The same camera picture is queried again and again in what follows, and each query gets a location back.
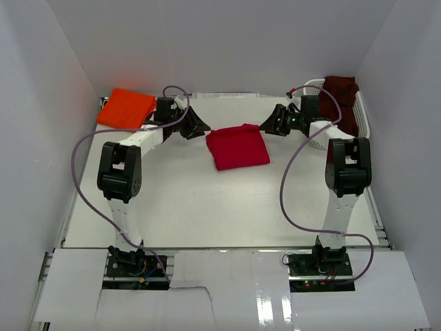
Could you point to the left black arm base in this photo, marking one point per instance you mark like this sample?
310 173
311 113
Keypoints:
135 271

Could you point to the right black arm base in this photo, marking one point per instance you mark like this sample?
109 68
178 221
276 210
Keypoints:
306 276

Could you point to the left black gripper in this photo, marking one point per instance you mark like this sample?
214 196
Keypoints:
200 126

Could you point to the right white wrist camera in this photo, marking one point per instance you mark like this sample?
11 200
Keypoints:
291 99

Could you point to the dark maroon t shirt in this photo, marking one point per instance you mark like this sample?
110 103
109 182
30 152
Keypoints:
344 90

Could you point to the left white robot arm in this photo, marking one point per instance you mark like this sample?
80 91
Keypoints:
120 170

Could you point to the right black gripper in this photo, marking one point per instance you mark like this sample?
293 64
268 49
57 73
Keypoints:
271 126

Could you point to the folded orange t shirt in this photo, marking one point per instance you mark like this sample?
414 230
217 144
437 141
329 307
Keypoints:
126 109

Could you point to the white printed label strip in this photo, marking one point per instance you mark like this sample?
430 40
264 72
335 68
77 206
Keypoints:
222 95

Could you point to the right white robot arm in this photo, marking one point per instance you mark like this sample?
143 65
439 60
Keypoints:
347 174

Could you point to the white plastic basket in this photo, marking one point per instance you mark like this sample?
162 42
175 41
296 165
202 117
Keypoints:
358 107

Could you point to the bright red t shirt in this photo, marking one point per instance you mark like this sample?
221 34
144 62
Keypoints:
237 147

